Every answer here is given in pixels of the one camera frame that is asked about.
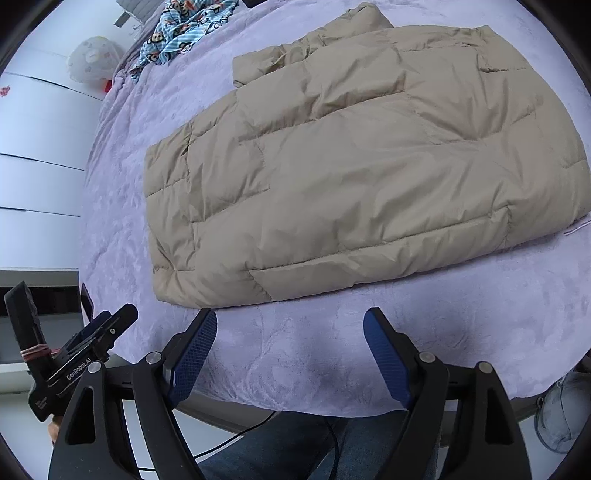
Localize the beige puffer jacket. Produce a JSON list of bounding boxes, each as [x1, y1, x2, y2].
[[143, 3, 590, 308]]

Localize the blue jeans legs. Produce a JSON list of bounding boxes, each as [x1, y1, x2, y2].
[[199, 410, 407, 479]]

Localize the grey plastic bag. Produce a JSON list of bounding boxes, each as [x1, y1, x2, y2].
[[535, 371, 590, 454]]

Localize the white wardrobe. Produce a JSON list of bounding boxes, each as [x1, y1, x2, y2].
[[0, 45, 107, 271]]

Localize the blue monkey print pajamas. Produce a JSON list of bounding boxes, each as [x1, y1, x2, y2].
[[129, 0, 238, 82]]

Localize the grey padded headboard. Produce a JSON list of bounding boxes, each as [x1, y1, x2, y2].
[[117, 0, 162, 23]]

